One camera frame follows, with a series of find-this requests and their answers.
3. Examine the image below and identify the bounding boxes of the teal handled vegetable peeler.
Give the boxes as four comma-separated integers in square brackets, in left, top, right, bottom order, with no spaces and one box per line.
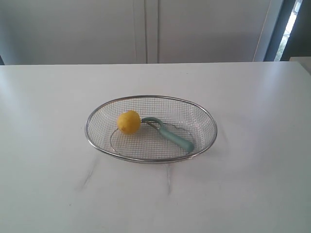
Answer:
[141,117,194,153]

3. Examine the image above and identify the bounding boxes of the yellow lemon with sticker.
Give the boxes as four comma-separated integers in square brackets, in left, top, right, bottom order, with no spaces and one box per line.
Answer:
[117,110,141,134]

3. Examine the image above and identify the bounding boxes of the white cabinet doors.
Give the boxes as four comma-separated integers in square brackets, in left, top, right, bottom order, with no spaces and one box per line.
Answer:
[0,0,282,65]

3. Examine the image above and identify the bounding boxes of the oval wire mesh basket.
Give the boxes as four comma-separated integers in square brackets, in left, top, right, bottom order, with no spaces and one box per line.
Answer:
[85,95,218,164]

